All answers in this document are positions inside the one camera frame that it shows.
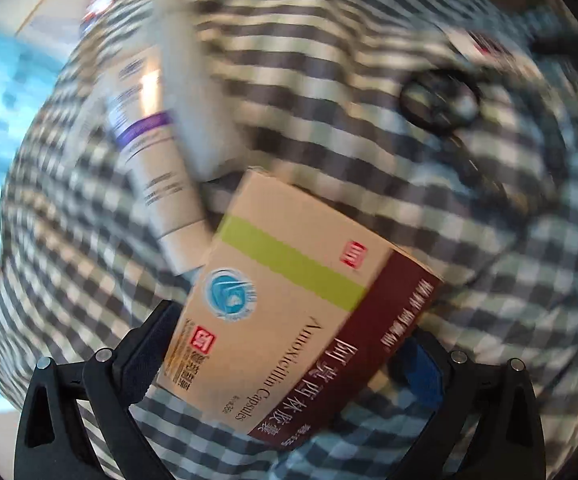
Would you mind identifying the teal curtain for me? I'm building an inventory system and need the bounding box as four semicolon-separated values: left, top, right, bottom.
0;25;77;391

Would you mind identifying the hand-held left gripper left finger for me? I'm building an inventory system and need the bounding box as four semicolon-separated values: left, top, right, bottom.
14;300;190;480

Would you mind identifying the beige maroon medicine box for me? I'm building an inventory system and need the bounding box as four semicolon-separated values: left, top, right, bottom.
155;169;446;457

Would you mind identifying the plain white tube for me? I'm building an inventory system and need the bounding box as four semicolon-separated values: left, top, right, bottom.
148;0;248;182

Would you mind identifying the white tube purple band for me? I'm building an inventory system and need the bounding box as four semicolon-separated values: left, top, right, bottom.
96;42;216;277

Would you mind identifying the red label packet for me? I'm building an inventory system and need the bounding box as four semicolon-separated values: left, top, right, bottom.
446;27;520;63

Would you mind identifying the black magnifying glass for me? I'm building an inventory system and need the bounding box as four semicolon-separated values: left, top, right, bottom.
398;67;520;206

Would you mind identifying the checked blanket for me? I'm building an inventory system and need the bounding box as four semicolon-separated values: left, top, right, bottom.
0;0;578;480

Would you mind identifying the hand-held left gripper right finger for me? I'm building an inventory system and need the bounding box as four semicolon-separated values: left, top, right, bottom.
384;332;565;480

